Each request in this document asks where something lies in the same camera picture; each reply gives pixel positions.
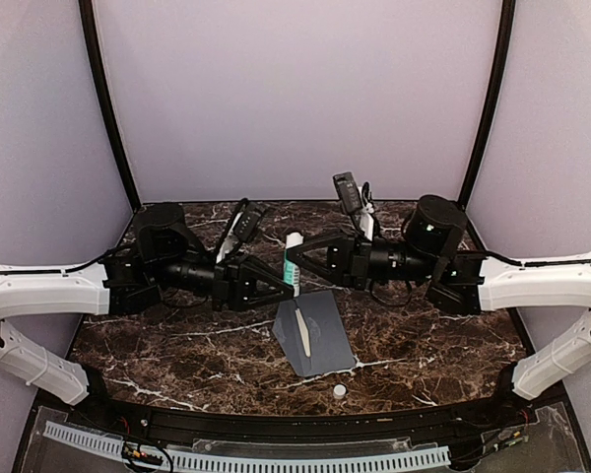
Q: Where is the green white glue stick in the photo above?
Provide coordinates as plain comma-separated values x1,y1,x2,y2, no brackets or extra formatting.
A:
283,232,303,298

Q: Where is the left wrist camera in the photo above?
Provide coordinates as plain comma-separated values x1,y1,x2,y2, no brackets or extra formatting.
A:
214,198,268,263

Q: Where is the black frame post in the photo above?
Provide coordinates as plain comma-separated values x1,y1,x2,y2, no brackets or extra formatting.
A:
457,0,516,211
78,0,142,213

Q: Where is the right black frame post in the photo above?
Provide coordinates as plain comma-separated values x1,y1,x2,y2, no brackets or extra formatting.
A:
457,0,516,211

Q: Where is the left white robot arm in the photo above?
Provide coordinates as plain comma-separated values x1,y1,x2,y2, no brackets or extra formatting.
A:
0,199,295,430

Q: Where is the black front rail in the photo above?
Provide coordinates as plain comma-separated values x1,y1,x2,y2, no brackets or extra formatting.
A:
57,399,537,445

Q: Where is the beige letter paper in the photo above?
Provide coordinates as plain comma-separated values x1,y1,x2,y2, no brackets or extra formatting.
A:
295,307,311,358

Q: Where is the white slotted cable duct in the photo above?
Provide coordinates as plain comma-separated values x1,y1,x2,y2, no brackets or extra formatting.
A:
42,421,451,472

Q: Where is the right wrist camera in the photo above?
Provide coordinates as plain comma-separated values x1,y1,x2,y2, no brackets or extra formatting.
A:
332,171,375,240

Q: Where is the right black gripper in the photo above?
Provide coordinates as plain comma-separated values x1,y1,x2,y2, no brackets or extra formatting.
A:
285,228,438,292

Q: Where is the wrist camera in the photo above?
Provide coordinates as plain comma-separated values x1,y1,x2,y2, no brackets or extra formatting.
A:
214,198,268,263
332,171,375,240

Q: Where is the grey envelope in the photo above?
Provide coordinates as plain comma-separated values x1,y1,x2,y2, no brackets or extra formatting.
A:
272,291,356,378

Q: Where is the white glue stick cap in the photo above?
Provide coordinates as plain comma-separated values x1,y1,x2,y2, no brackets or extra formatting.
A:
333,384,347,399

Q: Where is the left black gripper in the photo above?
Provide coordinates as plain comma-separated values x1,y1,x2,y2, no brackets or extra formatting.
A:
151,248,296,310

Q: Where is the left black frame post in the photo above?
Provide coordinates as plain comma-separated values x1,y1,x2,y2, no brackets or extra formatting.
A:
78,0,142,213

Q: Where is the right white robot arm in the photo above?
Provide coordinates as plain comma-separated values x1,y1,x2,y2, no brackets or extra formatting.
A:
286,195,591,428

